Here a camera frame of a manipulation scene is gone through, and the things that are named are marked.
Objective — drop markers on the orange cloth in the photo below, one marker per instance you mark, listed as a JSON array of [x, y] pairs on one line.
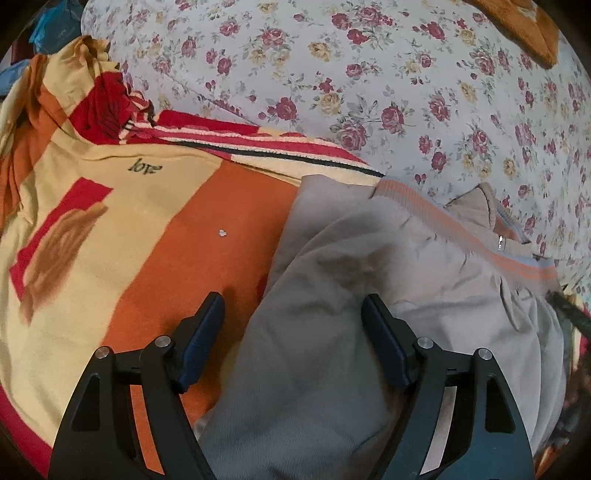
[[521, 23]]

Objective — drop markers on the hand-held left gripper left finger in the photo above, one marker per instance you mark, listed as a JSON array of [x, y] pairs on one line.
[[203, 332]]

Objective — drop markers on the teal cloth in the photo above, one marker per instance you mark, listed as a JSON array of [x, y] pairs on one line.
[[53, 21]]

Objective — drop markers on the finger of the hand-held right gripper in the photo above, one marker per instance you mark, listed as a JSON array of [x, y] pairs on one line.
[[575, 314]]

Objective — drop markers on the floral bed sheet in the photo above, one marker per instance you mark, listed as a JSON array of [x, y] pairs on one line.
[[369, 69]]

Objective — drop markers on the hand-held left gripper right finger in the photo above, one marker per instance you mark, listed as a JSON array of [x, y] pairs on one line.
[[385, 337]]

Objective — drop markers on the rose printed blanket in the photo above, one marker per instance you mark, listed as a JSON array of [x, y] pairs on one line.
[[115, 230]]

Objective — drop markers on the grey jacket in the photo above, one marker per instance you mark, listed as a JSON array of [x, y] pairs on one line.
[[323, 323]]

